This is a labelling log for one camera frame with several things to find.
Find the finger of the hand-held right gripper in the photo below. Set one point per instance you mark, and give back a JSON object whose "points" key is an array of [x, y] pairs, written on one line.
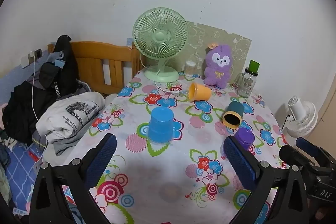
{"points": [[288, 154], [307, 144]]}

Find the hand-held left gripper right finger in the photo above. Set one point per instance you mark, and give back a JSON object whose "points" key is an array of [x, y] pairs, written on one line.
{"points": [[240, 162]]}

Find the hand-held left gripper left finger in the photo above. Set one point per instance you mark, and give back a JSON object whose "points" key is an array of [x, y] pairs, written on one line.
{"points": [[101, 159]]}

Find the purple plastic cup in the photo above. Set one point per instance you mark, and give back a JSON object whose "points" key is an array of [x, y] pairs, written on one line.
{"points": [[244, 138]]}

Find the teal cup with yellow rim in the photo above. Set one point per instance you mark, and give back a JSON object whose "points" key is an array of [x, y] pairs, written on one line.
{"points": [[233, 112]]}

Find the blue plastic cup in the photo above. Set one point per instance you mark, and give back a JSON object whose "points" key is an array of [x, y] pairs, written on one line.
{"points": [[160, 124]]}

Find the orange plastic cup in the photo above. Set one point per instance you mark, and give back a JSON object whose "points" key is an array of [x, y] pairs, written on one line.
{"points": [[200, 92]]}

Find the white desk fan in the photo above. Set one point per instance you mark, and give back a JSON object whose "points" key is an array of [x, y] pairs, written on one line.
{"points": [[302, 115]]}

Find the grey folded clothing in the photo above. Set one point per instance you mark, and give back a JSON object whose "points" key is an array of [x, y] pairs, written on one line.
{"points": [[65, 145]]}

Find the white printed folded shirt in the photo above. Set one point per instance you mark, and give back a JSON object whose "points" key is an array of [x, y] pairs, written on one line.
{"points": [[73, 113]]}

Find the floral tablecloth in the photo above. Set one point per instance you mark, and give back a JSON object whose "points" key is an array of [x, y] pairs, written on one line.
{"points": [[157, 174]]}

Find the blue bed sheet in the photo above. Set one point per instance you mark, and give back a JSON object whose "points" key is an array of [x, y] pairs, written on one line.
{"points": [[19, 163]]}

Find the glass jar with green lid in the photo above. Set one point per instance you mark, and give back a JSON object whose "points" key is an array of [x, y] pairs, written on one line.
{"points": [[248, 81]]}

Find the purple plush toy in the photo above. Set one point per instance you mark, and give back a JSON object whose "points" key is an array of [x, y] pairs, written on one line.
{"points": [[218, 73]]}

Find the dark clothes pile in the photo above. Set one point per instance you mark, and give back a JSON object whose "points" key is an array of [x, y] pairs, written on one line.
{"points": [[22, 108]]}

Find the black jacket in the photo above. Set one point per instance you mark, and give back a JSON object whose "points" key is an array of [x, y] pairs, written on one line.
{"points": [[64, 66]]}

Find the small glass jar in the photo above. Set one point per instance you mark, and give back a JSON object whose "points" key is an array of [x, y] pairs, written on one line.
{"points": [[189, 68]]}

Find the wooden bed headboard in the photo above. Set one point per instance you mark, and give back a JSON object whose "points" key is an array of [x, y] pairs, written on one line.
{"points": [[89, 53]]}

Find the green patterned board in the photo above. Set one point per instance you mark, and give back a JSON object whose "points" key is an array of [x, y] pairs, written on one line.
{"points": [[202, 33]]}

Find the green desk fan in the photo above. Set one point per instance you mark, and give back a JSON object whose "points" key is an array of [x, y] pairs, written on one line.
{"points": [[160, 36]]}

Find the wall socket with charger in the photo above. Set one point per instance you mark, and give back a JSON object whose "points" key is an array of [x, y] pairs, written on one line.
{"points": [[35, 53]]}

